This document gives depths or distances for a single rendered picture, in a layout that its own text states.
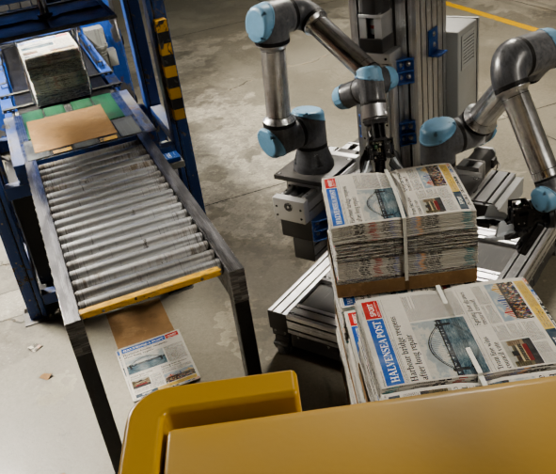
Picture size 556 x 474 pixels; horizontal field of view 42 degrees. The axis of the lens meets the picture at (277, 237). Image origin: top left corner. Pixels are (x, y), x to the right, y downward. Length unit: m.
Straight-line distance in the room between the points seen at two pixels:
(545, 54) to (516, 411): 2.02
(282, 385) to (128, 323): 3.33
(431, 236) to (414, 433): 1.74
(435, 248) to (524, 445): 1.76
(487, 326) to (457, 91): 1.46
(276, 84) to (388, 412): 2.32
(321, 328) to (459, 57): 1.14
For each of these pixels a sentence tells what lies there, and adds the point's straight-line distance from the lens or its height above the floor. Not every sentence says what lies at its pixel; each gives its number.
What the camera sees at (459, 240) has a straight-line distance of 1.95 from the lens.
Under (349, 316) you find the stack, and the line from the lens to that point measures 1.94.
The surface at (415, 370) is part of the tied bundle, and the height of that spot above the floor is 1.06.
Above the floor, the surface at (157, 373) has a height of 0.01.
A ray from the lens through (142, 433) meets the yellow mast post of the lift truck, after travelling 0.21.
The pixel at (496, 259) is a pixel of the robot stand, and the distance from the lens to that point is 3.29.
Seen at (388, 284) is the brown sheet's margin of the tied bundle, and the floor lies 0.86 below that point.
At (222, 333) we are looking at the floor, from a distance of 3.33.
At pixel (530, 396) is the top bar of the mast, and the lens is 0.21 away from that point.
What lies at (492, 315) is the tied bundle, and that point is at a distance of 1.55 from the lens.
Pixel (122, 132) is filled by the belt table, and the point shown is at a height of 0.80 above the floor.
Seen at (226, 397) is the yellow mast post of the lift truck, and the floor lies 1.85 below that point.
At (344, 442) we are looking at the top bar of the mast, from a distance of 0.20.
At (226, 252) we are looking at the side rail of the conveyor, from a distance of 2.33.
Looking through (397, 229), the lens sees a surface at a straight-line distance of 1.90.
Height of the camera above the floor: 1.99
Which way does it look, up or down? 30 degrees down
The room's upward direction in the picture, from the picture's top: 8 degrees counter-clockwise
